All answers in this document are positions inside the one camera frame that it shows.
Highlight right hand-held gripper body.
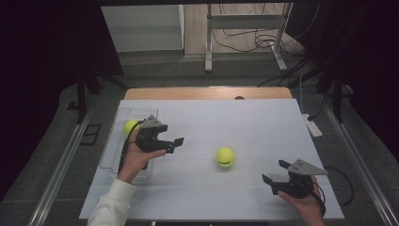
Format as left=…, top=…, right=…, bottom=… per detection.
left=271, top=158, right=329, bottom=200

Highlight white power strip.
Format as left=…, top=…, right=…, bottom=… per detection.
left=301, top=113, right=324, bottom=138

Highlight white power strip cable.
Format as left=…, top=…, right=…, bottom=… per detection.
left=298, top=73, right=306, bottom=116

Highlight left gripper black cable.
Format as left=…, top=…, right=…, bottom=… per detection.
left=117, top=121, right=143, bottom=177

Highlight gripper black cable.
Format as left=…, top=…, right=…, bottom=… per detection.
left=323, top=165, right=355, bottom=206
left=117, top=121, right=143, bottom=177

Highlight white cabinet panel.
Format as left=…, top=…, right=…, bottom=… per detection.
left=101, top=4, right=185, bottom=54

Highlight white metal stand frame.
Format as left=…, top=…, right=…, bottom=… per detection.
left=204, top=3, right=294, bottom=73

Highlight black metal stand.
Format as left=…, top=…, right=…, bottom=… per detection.
left=314, top=62, right=350, bottom=123
left=66, top=70, right=130, bottom=125

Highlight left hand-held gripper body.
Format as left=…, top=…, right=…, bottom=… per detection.
left=135, top=115, right=175, bottom=154

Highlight tangled black floor cables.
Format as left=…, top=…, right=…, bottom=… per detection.
left=211, top=3, right=314, bottom=59

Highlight black-printed yellow tennis ball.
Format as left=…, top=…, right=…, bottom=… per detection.
left=215, top=147, right=236, bottom=169

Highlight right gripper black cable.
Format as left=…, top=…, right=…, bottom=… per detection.
left=323, top=165, right=355, bottom=206

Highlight aluminium floor rail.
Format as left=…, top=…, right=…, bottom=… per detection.
left=319, top=93, right=399, bottom=226
left=27, top=103, right=95, bottom=226

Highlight clear plastic container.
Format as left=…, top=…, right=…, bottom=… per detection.
left=99, top=106, right=160, bottom=183

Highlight person's right hand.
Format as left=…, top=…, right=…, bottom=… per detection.
left=277, top=175, right=326, bottom=226

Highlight plain yellow tennis ball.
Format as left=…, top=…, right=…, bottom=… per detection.
left=122, top=119, right=141, bottom=137

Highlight person's left hand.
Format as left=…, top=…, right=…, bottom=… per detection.
left=117, top=128, right=168, bottom=185

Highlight white table board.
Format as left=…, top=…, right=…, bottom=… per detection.
left=78, top=99, right=345, bottom=220

